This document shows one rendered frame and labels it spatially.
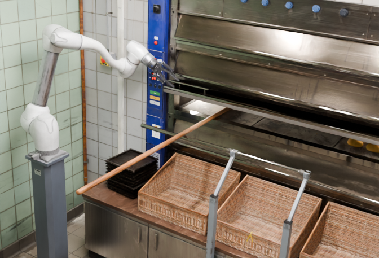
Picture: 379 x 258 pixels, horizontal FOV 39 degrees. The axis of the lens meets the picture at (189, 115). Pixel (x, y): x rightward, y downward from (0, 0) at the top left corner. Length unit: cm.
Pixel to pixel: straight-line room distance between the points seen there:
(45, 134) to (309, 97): 168
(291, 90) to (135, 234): 147
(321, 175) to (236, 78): 84
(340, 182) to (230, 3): 134
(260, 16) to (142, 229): 164
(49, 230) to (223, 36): 175
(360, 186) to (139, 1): 197
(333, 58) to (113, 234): 198
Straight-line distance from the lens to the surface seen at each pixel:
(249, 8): 350
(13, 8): 389
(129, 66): 382
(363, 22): 326
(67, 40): 348
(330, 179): 355
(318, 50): 335
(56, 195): 373
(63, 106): 438
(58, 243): 393
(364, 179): 351
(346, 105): 335
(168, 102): 397
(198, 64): 375
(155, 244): 376
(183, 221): 362
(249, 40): 351
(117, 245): 403
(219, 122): 377
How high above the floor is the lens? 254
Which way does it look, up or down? 21 degrees down
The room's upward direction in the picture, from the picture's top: 3 degrees clockwise
